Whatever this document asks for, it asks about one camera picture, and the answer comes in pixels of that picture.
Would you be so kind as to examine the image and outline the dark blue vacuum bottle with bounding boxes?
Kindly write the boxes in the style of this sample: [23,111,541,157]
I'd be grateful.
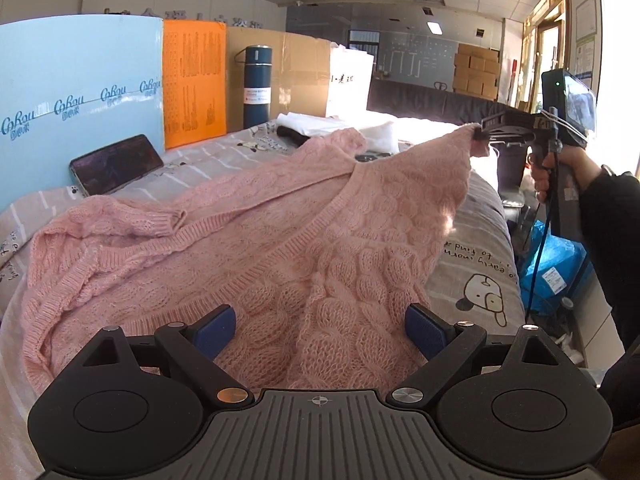
[234,46,272,129]

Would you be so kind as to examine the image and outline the stacked cardboard boxes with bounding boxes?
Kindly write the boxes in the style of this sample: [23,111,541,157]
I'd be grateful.
[452,44,500,101]

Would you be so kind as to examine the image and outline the brown cardboard sheet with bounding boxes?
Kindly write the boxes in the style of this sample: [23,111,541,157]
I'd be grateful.
[226,27,331,132]

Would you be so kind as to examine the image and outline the white printed shopping bag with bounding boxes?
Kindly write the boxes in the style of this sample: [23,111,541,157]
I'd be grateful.
[326,44,374,117]

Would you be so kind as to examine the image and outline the black smartphone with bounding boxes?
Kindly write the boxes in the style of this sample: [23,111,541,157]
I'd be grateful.
[68,134,164,196]

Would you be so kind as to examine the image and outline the cartoon printed bed sheet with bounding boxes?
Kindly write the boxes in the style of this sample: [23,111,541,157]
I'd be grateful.
[0,109,526,480]

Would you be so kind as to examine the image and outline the black sofa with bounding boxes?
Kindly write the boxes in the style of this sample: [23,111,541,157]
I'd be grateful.
[367,79,512,126]

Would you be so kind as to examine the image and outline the light blue foam board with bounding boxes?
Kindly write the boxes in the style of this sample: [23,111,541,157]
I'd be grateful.
[0,14,165,207]

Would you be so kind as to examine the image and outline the orange printed board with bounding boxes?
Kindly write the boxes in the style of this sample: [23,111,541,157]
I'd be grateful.
[163,20,227,150]

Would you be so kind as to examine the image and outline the person right hand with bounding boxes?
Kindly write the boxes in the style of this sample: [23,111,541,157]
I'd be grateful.
[528,145,604,205]

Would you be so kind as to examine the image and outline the blue plastic bag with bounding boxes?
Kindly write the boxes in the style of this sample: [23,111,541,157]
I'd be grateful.
[518,220,587,316]

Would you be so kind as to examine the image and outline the person right forearm dark sleeve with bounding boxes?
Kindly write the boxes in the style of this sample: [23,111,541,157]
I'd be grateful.
[579,171,639,430]

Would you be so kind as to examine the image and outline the black garment under white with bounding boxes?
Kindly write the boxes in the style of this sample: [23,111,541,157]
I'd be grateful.
[277,126,310,148]

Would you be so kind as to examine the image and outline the pink knitted sweater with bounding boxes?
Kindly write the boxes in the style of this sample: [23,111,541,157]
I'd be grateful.
[22,126,483,392]

